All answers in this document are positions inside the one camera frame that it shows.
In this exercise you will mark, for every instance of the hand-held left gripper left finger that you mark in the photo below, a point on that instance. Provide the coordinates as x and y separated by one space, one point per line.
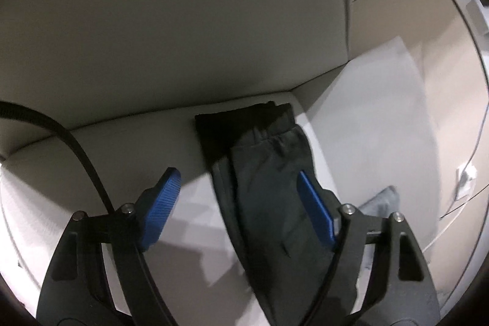
160 207

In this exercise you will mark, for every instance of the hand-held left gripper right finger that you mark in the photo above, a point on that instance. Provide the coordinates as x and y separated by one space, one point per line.
315 203

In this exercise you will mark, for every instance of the dark grey pants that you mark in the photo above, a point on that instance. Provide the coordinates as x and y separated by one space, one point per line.
267 196

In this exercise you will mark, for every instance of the light grey cloth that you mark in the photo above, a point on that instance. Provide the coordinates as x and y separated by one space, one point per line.
384 200

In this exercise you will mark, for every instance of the white wall plug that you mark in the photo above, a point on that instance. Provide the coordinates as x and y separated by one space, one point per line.
467 178

